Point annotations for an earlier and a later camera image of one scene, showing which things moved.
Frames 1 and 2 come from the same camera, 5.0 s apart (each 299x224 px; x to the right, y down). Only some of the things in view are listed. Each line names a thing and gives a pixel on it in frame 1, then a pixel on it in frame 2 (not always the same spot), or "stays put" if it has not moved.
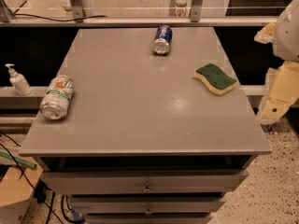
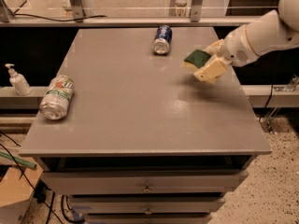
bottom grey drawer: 149,218 stays put
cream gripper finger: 281,90 -> 211,71
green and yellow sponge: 216,79 -> 195,60
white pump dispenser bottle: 19,81 stays put
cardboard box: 16,190 stays put
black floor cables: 52,195 stays put
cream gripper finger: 266,34 -> 216,48
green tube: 18,160 stays put
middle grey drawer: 145,204 stays put
